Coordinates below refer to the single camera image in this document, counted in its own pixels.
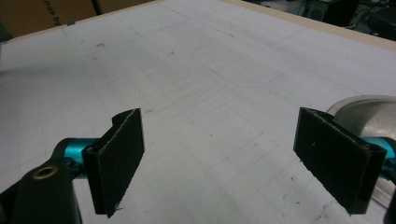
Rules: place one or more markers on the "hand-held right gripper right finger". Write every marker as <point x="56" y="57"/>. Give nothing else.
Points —
<point x="336" y="161"/>

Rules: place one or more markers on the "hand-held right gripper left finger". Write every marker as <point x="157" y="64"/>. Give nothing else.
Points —
<point x="118" y="168"/>

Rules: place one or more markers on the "large black computer tower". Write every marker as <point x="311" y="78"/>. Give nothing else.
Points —
<point x="342" y="12"/>

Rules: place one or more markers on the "grey tape strip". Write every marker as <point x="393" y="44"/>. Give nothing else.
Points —
<point x="71" y="23"/>

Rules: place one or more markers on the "printed brown cardboard box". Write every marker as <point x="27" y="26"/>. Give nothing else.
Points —
<point x="40" y="14"/>

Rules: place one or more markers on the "metal utensil stand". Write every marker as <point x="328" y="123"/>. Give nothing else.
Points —
<point x="367" y="118"/>

